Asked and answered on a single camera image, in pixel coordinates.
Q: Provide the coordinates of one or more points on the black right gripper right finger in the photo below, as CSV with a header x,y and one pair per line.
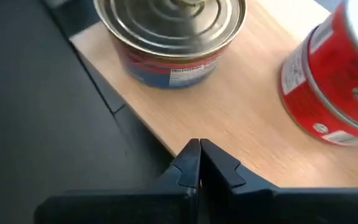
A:
x,y
275,208

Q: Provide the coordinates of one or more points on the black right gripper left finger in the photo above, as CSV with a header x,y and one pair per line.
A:
x,y
120,208

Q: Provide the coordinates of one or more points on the red label seafood can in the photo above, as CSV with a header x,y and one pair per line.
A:
x,y
328,77

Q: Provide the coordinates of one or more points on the blue label seafood can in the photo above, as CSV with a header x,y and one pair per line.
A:
x,y
172,31

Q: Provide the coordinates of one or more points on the wooden shelf black metal legs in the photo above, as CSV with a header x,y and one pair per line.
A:
x,y
228,124

